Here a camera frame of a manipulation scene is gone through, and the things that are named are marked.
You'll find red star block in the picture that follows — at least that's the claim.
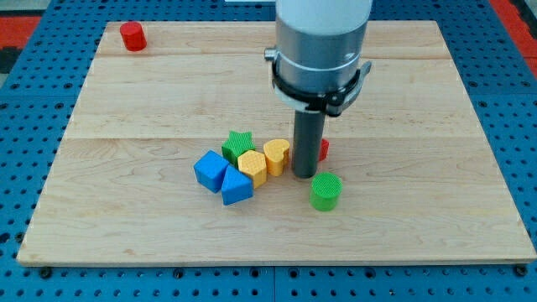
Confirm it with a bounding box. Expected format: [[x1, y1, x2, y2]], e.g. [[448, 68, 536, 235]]
[[318, 138, 330, 162]]

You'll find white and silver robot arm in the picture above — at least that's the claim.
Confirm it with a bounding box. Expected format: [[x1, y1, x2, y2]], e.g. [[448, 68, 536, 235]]
[[273, 0, 373, 94]]

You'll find green star block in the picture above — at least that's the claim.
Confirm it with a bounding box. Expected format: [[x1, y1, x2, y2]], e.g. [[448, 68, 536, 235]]
[[222, 131, 256, 166]]

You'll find yellow heart block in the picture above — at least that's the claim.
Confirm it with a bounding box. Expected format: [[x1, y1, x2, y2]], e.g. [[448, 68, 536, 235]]
[[263, 138, 290, 176]]

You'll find yellow hexagon block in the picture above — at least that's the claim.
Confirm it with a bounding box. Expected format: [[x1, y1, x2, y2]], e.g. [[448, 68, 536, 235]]
[[237, 150, 268, 189]]

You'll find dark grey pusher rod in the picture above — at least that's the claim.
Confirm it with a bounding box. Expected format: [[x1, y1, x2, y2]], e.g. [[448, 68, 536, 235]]
[[291, 111, 325, 179]]

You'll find blue triangle block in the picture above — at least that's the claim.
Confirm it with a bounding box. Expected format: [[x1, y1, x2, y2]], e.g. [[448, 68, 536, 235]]
[[221, 165, 253, 206]]

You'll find blue cube block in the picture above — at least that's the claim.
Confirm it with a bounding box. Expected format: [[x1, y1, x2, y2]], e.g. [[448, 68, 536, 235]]
[[194, 150, 229, 193]]

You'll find green cylinder block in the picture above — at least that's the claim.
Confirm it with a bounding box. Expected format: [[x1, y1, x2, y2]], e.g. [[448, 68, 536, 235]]
[[310, 172, 342, 211]]

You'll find light wooden board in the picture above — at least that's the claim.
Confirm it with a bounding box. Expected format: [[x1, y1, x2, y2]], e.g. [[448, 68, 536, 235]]
[[17, 21, 536, 267]]

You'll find red cylinder block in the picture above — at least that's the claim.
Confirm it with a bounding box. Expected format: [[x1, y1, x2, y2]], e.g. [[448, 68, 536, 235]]
[[120, 21, 147, 52]]

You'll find black clamp ring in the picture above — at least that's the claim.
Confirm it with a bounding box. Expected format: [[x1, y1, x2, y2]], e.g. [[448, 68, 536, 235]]
[[270, 60, 373, 118]]

